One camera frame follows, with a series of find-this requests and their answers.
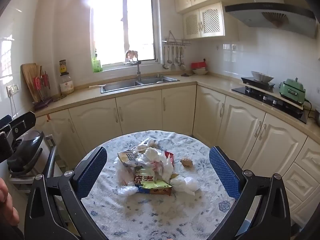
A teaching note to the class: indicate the wall socket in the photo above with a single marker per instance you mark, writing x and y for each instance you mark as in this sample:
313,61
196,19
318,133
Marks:
12,89

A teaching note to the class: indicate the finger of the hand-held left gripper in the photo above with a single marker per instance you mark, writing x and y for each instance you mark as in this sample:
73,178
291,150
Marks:
5,120
21,125

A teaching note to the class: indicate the steel ladle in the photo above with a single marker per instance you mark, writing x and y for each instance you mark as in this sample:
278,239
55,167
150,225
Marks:
182,61
165,60

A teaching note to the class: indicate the green bottle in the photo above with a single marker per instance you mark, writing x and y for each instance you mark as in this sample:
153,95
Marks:
97,63

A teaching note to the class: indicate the black gas stove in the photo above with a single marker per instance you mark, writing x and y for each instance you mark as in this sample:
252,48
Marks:
250,93

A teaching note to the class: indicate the cream lower kitchen cabinets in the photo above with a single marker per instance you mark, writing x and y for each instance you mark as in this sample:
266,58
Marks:
180,110

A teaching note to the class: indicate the kitchen window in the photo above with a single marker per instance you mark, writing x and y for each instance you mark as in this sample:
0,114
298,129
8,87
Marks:
140,30

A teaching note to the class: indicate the yellow snack packet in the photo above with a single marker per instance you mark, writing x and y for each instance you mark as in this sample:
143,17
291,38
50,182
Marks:
152,186

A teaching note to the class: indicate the black induction cooker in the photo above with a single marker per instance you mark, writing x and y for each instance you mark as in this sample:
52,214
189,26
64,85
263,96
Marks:
255,83

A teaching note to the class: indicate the brown walnut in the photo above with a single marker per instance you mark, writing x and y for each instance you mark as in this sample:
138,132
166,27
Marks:
186,162

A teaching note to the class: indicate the red kitchen utensils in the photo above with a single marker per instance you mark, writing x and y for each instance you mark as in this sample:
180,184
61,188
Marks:
42,81

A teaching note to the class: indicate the glass jar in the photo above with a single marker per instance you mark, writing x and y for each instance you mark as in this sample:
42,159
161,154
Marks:
66,85

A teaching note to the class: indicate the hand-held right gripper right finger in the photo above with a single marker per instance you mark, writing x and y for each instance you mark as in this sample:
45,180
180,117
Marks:
223,173

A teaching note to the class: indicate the person's left hand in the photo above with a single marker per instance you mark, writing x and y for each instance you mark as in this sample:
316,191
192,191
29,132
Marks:
7,205

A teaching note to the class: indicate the steel pan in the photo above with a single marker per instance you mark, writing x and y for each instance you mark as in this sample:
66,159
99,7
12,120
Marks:
262,76

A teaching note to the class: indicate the white bowl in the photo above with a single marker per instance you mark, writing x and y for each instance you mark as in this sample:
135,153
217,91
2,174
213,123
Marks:
200,71

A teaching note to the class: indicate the beige dark label packet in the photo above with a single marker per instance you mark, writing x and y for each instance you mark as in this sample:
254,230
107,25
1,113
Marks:
127,158

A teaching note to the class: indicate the small white plastic bag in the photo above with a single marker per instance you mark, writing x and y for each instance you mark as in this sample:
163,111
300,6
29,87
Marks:
186,184

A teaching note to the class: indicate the clear plastic bag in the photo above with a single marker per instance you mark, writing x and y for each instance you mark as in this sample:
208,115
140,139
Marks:
125,180

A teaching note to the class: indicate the red snack wrapper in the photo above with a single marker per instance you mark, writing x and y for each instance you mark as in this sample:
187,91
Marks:
169,157

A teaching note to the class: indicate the round table with floral cloth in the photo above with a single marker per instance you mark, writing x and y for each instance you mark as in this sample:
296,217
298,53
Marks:
125,217

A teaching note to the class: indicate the steel kitchen faucet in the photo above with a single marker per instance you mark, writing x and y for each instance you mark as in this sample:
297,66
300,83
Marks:
138,70

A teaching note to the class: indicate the steel spoon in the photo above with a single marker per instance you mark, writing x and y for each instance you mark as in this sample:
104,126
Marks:
177,56

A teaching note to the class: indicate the steel double sink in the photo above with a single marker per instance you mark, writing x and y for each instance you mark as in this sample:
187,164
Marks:
125,85

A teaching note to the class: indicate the green electric cooker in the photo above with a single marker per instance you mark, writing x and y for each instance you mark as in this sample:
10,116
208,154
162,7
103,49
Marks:
292,91

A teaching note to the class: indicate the steel spatula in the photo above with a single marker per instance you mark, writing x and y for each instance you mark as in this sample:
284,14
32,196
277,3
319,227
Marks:
173,61

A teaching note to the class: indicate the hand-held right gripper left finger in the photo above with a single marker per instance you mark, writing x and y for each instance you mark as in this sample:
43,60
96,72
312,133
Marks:
92,170

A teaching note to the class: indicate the small dark object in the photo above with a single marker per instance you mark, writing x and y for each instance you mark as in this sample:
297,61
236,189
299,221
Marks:
186,75

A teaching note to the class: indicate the cream lattice door wall cabinet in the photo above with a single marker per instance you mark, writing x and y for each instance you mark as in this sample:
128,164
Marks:
203,21

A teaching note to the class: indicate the black electric griddle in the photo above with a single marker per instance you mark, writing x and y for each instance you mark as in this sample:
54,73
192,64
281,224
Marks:
25,150

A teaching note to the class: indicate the grey range hood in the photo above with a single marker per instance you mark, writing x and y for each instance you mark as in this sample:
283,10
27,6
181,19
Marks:
275,15

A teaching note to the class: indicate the wall utensil rack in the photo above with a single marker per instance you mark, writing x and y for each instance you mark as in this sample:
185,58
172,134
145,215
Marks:
175,40

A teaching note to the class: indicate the wooden cutting board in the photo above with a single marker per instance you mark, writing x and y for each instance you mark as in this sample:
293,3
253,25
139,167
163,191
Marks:
28,80

